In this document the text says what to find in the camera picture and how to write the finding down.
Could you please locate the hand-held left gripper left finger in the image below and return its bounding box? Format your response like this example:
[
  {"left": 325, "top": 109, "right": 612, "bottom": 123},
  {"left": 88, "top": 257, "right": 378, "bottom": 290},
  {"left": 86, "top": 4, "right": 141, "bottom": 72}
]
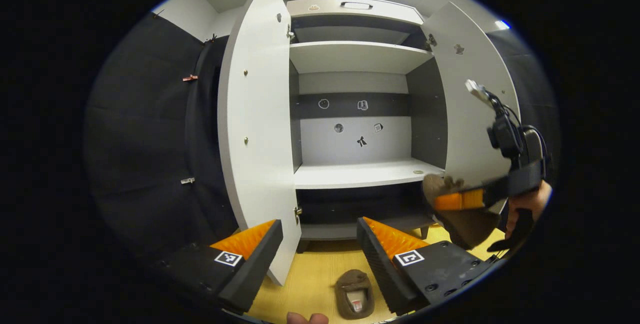
[{"left": 148, "top": 219, "right": 285, "bottom": 316}]

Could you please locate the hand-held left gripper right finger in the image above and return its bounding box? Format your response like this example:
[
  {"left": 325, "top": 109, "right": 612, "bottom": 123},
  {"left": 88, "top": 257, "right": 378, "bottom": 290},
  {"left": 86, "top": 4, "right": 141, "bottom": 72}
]
[{"left": 356, "top": 217, "right": 493, "bottom": 317}]

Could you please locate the brown shoe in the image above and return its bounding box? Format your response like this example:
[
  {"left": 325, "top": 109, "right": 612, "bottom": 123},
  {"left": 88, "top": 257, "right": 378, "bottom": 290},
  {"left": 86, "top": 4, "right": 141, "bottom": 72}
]
[
  {"left": 421, "top": 174, "right": 502, "bottom": 251},
  {"left": 334, "top": 269, "right": 376, "bottom": 321}
]

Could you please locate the white shoe cabinet door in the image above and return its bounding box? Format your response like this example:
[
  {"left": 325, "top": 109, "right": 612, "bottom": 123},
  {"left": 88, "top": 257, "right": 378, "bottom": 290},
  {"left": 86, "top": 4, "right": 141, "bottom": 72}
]
[
  {"left": 217, "top": 0, "right": 303, "bottom": 287},
  {"left": 421, "top": 1, "right": 522, "bottom": 215}
]

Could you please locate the white shoe cabinet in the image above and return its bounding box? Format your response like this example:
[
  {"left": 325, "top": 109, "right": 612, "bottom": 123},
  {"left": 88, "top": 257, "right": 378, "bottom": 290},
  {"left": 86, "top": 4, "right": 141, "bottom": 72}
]
[{"left": 287, "top": 0, "right": 449, "bottom": 255}]

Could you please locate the white cabinet drawer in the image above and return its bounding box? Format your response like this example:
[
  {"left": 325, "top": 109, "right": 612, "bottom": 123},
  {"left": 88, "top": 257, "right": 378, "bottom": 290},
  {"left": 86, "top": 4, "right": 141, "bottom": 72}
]
[{"left": 286, "top": 0, "right": 425, "bottom": 26}]

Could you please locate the black backdrop cloth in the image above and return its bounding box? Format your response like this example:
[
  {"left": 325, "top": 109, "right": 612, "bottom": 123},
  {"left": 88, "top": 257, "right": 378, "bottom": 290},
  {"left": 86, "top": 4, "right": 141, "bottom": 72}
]
[{"left": 82, "top": 11, "right": 561, "bottom": 265}]

